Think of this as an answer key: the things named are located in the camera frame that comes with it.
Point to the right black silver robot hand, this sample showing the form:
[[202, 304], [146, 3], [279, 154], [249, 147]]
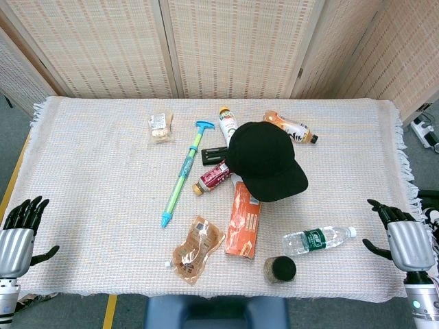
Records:
[[409, 243]]

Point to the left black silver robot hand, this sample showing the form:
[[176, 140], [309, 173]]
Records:
[[15, 246]]

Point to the black baseball cap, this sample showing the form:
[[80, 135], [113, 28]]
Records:
[[264, 161]]

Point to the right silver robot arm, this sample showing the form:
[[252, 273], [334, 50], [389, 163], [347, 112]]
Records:
[[423, 301]]

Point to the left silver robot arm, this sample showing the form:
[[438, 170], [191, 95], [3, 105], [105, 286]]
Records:
[[8, 301]]

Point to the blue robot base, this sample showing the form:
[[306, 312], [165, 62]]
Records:
[[216, 313]]

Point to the clear water bottle green label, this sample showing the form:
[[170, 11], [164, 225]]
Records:
[[313, 240]]

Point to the pale woven fringed tablecloth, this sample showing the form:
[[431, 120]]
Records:
[[103, 178]]

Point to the white power strip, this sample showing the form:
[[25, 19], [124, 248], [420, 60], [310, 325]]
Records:
[[425, 132]]

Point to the glass jar black lid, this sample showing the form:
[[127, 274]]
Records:
[[283, 269]]

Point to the orange tea bottle black cap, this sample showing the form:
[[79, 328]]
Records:
[[289, 127]]

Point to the orange cardboard box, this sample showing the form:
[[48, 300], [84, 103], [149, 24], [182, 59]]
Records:
[[241, 226]]

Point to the woven folding screen panel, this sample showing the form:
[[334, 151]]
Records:
[[408, 58], [240, 48], [329, 61], [17, 75], [103, 48]]

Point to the brown spouted drink pouch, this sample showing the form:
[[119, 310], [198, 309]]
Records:
[[197, 252]]

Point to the green blue toy water pump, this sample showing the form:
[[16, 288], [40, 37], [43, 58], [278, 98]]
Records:
[[181, 171]]

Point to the clear bag of snacks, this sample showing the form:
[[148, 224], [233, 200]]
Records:
[[159, 127]]

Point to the red Costa coffee bottle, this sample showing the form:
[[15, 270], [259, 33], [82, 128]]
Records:
[[214, 178]]

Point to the black stapler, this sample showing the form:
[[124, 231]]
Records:
[[212, 156]]

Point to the white drink bottle orange cap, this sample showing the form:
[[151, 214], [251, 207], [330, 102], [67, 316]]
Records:
[[228, 125]]

